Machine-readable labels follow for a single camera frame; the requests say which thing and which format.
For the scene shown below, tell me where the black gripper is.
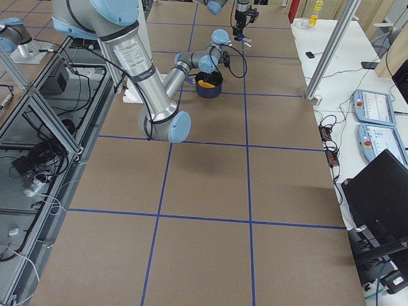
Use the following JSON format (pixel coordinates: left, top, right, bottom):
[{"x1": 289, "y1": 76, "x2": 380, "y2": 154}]
[
  {"x1": 205, "y1": 71, "x2": 220, "y2": 80},
  {"x1": 233, "y1": 10, "x2": 249, "y2": 40}
]

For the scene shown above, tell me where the yellow corn cob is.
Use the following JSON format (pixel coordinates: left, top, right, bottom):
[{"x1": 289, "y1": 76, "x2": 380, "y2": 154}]
[{"x1": 197, "y1": 80, "x2": 215, "y2": 89}]

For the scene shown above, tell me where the glass pot lid blue knob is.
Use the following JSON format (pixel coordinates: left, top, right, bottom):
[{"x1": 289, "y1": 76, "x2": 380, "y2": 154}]
[{"x1": 237, "y1": 36, "x2": 252, "y2": 52}]

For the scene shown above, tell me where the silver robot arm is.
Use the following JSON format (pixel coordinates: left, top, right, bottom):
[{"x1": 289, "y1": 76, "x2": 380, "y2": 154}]
[
  {"x1": 197, "y1": 0, "x2": 259, "y2": 43},
  {"x1": 52, "y1": 1, "x2": 230, "y2": 143}
]

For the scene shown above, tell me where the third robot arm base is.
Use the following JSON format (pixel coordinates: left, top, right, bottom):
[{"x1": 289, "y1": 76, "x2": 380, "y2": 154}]
[{"x1": 1, "y1": 17, "x2": 45, "y2": 64}]

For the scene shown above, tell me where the dark blue saucepan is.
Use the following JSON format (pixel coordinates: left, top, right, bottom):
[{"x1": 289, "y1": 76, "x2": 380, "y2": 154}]
[{"x1": 165, "y1": 70, "x2": 224, "y2": 99}]

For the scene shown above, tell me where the black phone on table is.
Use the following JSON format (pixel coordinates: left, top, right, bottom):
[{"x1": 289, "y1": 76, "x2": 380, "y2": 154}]
[{"x1": 305, "y1": 52, "x2": 315, "y2": 59}]

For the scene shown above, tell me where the black power strip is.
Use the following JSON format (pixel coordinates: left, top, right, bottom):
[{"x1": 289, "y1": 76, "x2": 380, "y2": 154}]
[{"x1": 318, "y1": 124, "x2": 340, "y2": 168}]

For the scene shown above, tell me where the upper teach pendant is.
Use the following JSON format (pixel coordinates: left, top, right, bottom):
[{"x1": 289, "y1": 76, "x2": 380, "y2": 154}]
[{"x1": 352, "y1": 89, "x2": 396, "y2": 126}]

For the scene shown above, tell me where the teach pendant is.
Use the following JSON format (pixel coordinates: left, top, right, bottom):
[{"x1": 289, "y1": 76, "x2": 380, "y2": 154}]
[
  {"x1": 357, "y1": 123, "x2": 407, "y2": 166},
  {"x1": 352, "y1": 89, "x2": 396, "y2": 126}
]

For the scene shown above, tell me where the lower teach pendant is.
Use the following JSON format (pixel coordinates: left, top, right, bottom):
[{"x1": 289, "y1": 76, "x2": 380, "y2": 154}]
[{"x1": 357, "y1": 123, "x2": 407, "y2": 166}]

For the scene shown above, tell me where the black laptop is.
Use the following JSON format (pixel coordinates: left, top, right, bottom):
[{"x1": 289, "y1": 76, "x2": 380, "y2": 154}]
[{"x1": 341, "y1": 149, "x2": 407, "y2": 237}]

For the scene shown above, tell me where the black power adapter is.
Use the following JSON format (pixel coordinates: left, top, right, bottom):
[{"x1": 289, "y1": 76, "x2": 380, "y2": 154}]
[{"x1": 12, "y1": 156, "x2": 31, "y2": 175}]

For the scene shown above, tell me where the black monitor stand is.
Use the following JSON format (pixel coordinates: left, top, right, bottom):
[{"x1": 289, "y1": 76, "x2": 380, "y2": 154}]
[{"x1": 348, "y1": 224, "x2": 407, "y2": 295}]

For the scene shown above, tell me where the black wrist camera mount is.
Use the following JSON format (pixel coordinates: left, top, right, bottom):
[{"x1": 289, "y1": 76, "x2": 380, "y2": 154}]
[
  {"x1": 220, "y1": 51, "x2": 230, "y2": 68},
  {"x1": 247, "y1": 8, "x2": 259, "y2": 23}
]

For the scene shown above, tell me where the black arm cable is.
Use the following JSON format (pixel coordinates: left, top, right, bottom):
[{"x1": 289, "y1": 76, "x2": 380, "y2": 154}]
[{"x1": 219, "y1": 44, "x2": 248, "y2": 79}]

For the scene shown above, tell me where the aluminium frame post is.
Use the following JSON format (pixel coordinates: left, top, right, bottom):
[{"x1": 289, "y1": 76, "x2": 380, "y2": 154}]
[{"x1": 305, "y1": 0, "x2": 361, "y2": 106}]

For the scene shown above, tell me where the black box under frame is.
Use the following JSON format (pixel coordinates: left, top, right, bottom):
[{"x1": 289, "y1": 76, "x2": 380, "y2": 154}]
[{"x1": 40, "y1": 71, "x2": 69, "y2": 94}]

